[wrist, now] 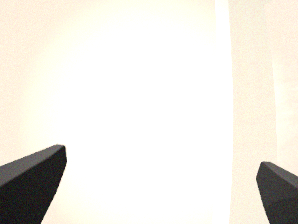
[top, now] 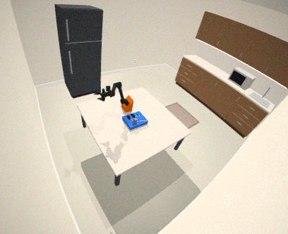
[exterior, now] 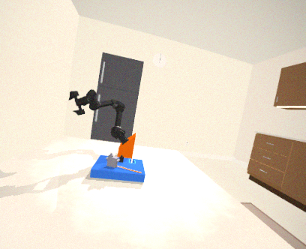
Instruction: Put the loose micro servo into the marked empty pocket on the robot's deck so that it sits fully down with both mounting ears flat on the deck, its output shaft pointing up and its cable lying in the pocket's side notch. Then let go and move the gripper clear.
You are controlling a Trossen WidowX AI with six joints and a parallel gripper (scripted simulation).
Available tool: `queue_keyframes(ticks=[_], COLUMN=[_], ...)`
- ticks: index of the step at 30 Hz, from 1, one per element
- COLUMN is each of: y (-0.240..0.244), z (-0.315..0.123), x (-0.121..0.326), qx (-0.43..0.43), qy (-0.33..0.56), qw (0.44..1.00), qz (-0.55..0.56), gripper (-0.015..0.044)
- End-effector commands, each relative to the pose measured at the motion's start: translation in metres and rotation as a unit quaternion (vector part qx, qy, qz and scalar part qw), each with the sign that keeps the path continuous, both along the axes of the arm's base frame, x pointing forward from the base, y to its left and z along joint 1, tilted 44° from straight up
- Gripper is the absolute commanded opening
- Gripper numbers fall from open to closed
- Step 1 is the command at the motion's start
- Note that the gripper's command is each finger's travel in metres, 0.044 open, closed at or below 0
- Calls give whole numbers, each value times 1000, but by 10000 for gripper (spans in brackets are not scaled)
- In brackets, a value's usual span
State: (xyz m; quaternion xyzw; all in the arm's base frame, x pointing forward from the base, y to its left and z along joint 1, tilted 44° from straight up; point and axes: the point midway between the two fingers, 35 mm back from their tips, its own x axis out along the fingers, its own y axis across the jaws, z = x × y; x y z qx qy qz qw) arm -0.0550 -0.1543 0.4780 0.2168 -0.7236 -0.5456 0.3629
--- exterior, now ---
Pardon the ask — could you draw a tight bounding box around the blue flat panel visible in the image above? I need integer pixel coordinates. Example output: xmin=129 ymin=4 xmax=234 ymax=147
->
xmin=90 ymin=155 xmax=146 ymax=182

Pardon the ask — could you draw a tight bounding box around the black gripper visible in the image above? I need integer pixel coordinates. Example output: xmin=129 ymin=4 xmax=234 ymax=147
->
xmin=69 ymin=91 xmax=85 ymax=116

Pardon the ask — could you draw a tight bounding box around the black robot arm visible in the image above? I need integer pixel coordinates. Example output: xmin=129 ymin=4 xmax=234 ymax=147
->
xmin=80 ymin=90 xmax=129 ymax=145

